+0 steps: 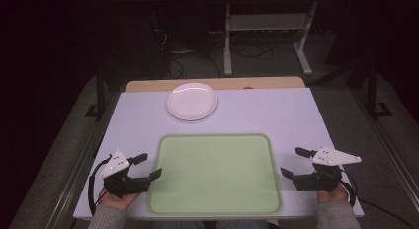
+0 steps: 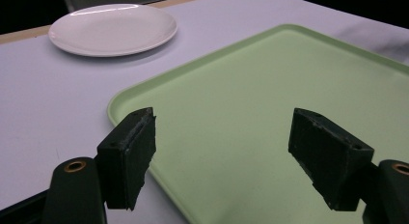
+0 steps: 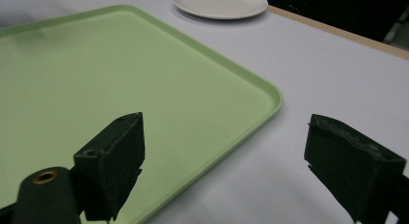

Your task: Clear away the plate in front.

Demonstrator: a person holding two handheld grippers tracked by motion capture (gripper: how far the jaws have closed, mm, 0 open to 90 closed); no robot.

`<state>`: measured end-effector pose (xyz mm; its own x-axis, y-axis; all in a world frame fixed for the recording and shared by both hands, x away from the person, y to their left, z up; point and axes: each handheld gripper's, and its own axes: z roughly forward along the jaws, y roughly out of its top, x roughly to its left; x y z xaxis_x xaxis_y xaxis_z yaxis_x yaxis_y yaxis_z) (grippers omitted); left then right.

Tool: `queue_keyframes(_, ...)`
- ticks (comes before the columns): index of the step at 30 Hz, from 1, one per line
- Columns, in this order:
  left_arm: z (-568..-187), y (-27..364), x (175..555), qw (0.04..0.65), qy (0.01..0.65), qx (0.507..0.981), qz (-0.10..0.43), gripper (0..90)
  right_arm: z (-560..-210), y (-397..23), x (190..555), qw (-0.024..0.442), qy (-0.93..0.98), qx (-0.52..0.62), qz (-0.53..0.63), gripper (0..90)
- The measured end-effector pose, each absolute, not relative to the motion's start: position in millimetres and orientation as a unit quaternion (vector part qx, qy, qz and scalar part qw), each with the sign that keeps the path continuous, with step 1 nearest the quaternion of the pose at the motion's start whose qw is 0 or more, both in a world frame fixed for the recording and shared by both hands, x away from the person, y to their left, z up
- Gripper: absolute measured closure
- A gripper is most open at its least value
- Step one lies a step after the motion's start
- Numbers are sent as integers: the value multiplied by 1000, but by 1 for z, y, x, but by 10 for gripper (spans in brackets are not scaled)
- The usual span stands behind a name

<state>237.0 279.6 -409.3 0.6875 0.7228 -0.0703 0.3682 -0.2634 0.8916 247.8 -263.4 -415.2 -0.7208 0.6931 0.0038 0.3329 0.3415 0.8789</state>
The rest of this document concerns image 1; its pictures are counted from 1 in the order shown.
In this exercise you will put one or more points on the black metal stand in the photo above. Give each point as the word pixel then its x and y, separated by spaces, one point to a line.
pixel 373 91
pixel 100 94

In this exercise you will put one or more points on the person's right hand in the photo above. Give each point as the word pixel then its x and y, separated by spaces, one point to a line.
pixel 331 196

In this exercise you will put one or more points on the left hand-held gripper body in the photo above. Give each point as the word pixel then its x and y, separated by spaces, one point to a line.
pixel 122 184

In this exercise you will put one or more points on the light green tray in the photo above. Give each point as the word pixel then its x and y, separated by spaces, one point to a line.
pixel 214 173

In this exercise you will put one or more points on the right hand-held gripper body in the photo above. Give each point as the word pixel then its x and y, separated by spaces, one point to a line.
pixel 321 179

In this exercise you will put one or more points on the person's left hand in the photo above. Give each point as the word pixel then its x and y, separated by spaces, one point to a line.
pixel 120 202

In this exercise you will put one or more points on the white round plate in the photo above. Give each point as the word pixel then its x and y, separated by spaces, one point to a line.
pixel 192 101

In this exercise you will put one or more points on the white metal desk frame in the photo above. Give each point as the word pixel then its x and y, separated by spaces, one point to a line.
pixel 268 21

